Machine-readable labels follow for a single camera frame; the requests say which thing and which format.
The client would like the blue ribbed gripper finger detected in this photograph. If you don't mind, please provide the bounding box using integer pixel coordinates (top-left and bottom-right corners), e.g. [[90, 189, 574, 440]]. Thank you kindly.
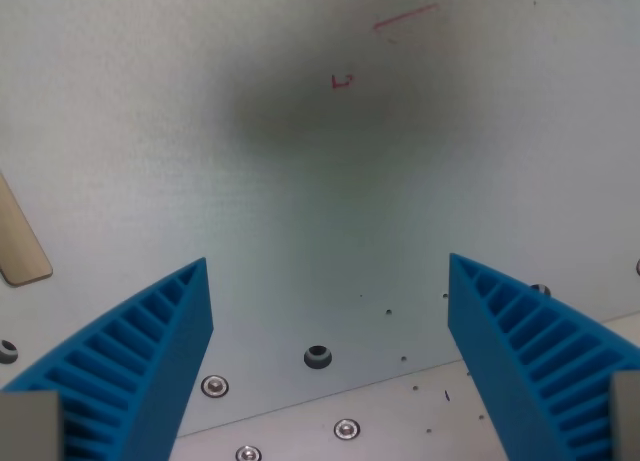
[[447, 252, 640, 461], [0, 256, 215, 461]]

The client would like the beige wooden strip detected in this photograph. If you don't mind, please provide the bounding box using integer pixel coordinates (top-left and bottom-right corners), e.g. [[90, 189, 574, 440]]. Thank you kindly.
[[0, 172, 54, 287]]

